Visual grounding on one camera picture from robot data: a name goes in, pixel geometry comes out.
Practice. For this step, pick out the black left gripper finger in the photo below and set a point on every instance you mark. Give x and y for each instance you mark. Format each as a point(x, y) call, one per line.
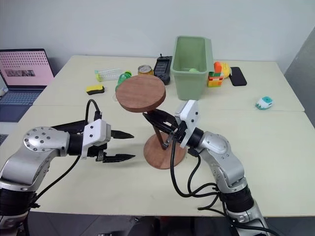
point(121, 135)
point(118, 158)

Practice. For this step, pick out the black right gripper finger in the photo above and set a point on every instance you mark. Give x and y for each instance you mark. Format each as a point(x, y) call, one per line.
point(158, 124)
point(166, 117)

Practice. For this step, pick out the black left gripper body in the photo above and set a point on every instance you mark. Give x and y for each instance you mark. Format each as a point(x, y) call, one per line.
point(94, 152)

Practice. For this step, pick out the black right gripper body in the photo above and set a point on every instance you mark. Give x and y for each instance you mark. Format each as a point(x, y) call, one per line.
point(177, 131)

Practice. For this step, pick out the wooden pole with round disc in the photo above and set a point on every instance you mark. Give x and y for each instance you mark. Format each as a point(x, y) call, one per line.
point(140, 93)

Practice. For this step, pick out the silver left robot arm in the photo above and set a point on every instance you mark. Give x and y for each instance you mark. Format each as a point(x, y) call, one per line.
point(37, 152)

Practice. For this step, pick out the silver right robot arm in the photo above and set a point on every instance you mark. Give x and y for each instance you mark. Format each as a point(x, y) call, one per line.
point(224, 162)

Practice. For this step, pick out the round wooden base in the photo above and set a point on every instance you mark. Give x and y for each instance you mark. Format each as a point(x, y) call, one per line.
point(157, 159)

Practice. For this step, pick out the green plastic bin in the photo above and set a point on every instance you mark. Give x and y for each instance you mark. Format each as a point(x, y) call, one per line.
point(189, 84)

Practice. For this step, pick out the black handheld radio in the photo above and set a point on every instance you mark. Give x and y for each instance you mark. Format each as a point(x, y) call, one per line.
point(162, 67)

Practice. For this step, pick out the yellow drink can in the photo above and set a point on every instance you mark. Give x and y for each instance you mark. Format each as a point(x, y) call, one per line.
point(145, 70)

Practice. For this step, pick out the yellow and black sponge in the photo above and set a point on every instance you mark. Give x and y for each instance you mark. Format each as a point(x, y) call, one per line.
point(94, 89)

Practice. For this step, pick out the small green item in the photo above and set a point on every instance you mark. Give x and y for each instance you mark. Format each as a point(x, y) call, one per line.
point(193, 70)

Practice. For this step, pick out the green plastic bottle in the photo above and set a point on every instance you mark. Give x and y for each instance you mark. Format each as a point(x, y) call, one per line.
point(123, 77)

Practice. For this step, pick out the colourful toy brick stack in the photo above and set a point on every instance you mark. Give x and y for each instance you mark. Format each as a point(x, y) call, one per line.
point(214, 79)

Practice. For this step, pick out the yellow orange plastic toy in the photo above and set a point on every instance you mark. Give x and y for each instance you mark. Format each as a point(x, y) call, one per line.
point(225, 70)

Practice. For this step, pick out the black smartphone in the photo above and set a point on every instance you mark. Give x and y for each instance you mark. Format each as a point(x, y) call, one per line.
point(238, 76)

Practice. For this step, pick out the white and teal small device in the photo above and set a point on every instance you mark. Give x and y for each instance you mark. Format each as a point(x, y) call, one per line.
point(264, 102)

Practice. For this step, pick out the open laptop with pink screen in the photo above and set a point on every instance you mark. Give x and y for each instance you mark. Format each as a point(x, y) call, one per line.
point(22, 66)

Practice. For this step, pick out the grey partition panel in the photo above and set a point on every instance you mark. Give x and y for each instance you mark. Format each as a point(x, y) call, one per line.
point(302, 66)

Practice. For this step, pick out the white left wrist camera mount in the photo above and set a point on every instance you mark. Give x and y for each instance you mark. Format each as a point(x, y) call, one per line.
point(96, 134)

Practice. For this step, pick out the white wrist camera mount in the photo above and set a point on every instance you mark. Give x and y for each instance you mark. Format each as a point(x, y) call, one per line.
point(96, 134)
point(189, 115)

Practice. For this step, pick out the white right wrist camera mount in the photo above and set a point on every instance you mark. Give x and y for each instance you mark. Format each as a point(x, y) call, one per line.
point(189, 115)

